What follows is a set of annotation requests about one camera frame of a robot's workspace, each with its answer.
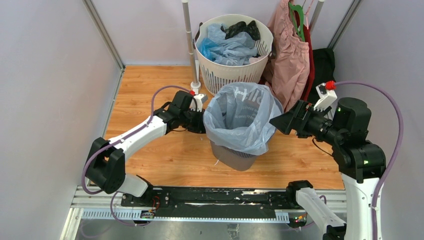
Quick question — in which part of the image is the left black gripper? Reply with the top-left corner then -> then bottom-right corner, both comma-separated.
179,107 -> 210,134

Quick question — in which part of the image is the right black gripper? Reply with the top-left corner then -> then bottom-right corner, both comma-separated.
268,98 -> 344,145

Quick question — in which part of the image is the light blue plastic bag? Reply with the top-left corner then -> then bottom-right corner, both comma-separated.
203,82 -> 284,156

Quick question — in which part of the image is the white slotted laundry basket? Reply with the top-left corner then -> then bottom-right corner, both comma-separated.
194,14 -> 274,95

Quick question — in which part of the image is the grey mesh trash bin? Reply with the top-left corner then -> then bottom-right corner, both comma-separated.
210,141 -> 258,172

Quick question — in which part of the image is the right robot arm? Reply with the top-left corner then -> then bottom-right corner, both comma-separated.
270,97 -> 386,240

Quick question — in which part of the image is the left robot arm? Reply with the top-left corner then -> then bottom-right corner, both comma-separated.
82,90 -> 208,207

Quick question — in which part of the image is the white rack base foot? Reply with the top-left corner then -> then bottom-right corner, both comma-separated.
190,59 -> 202,94

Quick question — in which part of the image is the pink hanging garment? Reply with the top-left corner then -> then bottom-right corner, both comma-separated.
263,0 -> 310,111

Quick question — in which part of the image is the black garment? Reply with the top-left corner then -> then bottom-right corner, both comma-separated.
307,48 -> 336,103

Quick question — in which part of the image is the pink plastic bag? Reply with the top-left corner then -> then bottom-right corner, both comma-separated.
249,56 -> 266,64

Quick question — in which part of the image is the bright blue plastic bag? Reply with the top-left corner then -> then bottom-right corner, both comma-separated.
198,37 -> 218,62

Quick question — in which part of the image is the crumpled pale blue bag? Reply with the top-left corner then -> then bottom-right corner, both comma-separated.
206,23 -> 258,67

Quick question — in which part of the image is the black plastic bag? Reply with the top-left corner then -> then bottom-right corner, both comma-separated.
220,20 -> 261,41

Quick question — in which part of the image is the green clothes hanger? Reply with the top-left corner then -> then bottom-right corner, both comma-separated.
288,2 -> 305,42

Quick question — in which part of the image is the silver clothes rack pole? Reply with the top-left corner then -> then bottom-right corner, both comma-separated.
181,0 -> 196,64

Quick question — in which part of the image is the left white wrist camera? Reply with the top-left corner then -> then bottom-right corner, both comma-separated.
189,90 -> 208,112

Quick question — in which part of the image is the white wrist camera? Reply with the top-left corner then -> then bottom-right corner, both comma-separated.
313,81 -> 337,112
189,90 -> 208,112

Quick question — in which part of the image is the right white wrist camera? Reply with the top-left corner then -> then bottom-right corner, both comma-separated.
313,81 -> 337,112

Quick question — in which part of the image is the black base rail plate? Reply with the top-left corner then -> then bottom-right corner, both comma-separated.
120,186 -> 305,220

